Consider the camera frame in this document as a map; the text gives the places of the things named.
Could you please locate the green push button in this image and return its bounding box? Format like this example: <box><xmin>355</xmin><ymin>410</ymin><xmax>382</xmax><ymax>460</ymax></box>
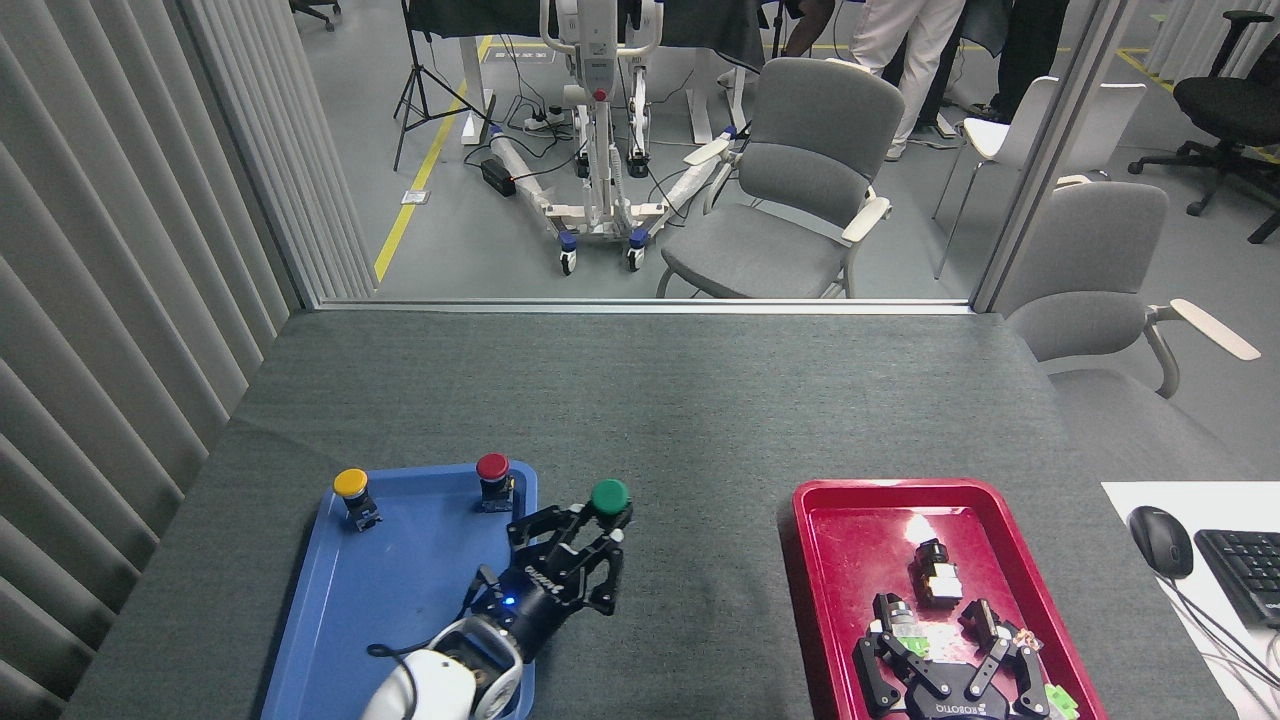
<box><xmin>588</xmin><ymin>478</ymin><xmax>634</xmax><ymax>529</ymax></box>

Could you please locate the black mouse cable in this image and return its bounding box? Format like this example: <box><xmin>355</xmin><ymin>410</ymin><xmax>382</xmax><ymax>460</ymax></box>
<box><xmin>1163</xmin><ymin>574</ymin><xmax>1280</xmax><ymax>693</ymax></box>

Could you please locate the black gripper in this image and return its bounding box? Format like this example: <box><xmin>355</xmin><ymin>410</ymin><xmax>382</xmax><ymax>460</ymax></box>
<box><xmin>852</xmin><ymin>620</ymin><xmax>1053</xmax><ymax>720</ymax></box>
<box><xmin>468</xmin><ymin>503</ymin><xmax>633</xmax><ymax>663</ymax></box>

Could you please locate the person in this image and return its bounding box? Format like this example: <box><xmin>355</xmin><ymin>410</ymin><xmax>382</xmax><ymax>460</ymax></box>
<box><xmin>985</xmin><ymin>0</ymin><xmax>1071</xmax><ymax>126</ymax></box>
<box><xmin>780</xmin><ymin>0</ymin><xmax>837</xmax><ymax>58</ymax></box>
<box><xmin>852</xmin><ymin>0</ymin><xmax>969</xmax><ymax>164</ymax></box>

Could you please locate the white plastic chair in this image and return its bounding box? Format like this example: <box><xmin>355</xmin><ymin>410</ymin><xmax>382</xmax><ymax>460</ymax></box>
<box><xmin>933</xmin><ymin>77</ymin><xmax>1148</xmax><ymax>281</ymax></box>

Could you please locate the black computer mouse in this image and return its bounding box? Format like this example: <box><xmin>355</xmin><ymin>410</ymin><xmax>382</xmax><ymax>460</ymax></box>
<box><xmin>1128</xmin><ymin>506</ymin><xmax>1195</xmax><ymax>580</ymax></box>

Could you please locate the black and white switch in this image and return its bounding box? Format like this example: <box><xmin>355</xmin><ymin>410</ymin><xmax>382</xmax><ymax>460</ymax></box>
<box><xmin>911</xmin><ymin>539</ymin><xmax>962</xmax><ymax>609</ymax></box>

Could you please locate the white desk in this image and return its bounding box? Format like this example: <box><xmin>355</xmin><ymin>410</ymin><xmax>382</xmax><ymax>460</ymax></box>
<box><xmin>1102</xmin><ymin>481</ymin><xmax>1280</xmax><ymax>720</ymax></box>

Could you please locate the silver post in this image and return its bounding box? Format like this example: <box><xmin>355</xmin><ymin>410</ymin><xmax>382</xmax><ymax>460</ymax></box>
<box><xmin>972</xmin><ymin>0</ymin><xmax>1136</xmax><ymax>314</ymax></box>
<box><xmin>175</xmin><ymin>0</ymin><xmax>379</xmax><ymax>311</ymax></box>

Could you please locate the red push button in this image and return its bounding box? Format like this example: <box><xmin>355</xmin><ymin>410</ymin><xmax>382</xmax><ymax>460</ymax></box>
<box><xmin>474</xmin><ymin>452</ymin><xmax>517</xmax><ymax>514</ymax></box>

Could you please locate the grey armchair with pale armrests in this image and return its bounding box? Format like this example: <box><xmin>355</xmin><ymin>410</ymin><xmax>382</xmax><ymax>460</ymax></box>
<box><xmin>656</xmin><ymin>57</ymin><xmax>907</xmax><ymax>300</ymax></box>
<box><xmin>1005</xmin><ymin>181</ymin><xmax>1263</xmax><ymax>483</ymax></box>

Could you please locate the blue plastic tray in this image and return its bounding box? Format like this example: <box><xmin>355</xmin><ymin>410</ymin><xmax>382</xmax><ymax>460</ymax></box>
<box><xmin>262</xmin><ymin>460</ymin><xmax>539</xmax><ymax>720</ymax></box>

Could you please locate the black switch with orange base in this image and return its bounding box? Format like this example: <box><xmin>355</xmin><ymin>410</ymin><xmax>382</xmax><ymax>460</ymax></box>
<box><xmin>958</xmin><ymin>598</ymin><xmax>1043</xmax><ymax>663</ymax></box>

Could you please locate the white stand on wheels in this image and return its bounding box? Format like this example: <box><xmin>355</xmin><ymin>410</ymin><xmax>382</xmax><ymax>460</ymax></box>
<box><xmin>488</xmin><ymin>0</ymin><xmax>746</xmax><ymax>276</ymax></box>

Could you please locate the yellow push button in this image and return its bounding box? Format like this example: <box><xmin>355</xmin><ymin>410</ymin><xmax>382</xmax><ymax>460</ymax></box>
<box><xmin>332</xmin><ymin>467</ymin><xmax>384</xmax><ymax>533</ymax></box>

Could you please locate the black tripod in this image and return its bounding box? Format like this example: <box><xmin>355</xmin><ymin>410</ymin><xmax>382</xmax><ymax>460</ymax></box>
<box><xmin>392</xmin><ymin>0</ymin><xmax>491</xmax><ymax>173</ymax></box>

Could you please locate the silver switch with green base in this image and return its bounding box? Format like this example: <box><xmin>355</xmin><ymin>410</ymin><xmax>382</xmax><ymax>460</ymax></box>
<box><xmin>872</xmin><ymin>592</ymin><xmax>933</xmax><ymax>663</ymax></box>

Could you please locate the silver rail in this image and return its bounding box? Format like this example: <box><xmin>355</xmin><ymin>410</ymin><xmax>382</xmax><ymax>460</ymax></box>
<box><xmin>315</xmin><ymin>297</ymin><xmax>974</xmax><ymax>317</ymax></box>

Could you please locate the red plastic tray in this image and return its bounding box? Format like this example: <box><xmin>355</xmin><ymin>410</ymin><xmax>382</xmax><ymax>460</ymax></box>
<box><xmin>792</xmin><ymin>478</ymin><xmax>1109</xmax><ymax>720</ymax></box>

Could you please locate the black keyboard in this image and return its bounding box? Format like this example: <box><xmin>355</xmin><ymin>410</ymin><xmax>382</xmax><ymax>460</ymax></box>
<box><xmin>1194</xmin><ymin>528</ymin><xmax>1280</xmax><ymax>629</ymax></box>

